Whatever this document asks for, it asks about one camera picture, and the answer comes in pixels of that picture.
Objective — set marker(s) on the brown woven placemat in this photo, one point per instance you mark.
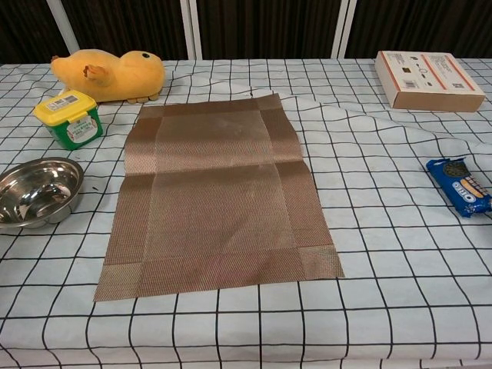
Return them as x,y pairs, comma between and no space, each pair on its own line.
215,200

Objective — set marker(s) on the stainless steel bowl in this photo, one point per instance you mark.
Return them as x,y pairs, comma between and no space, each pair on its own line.
38,192

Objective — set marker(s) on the yellow duck plush toy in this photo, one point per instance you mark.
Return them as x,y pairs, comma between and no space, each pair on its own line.
127,77

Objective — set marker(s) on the white black checked tablecloth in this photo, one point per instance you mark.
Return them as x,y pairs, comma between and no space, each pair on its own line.
384,269

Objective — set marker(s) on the green container with yellow lid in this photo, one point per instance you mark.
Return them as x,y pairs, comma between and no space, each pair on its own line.
73,123

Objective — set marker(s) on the white orange cardboard box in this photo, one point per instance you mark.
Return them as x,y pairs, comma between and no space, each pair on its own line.
426,77

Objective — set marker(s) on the blue Oreo cookie pack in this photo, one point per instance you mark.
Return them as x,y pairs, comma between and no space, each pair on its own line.
461,188

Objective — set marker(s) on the white partition post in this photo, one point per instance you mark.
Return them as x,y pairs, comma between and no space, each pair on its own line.
344,28
192,28
63,27

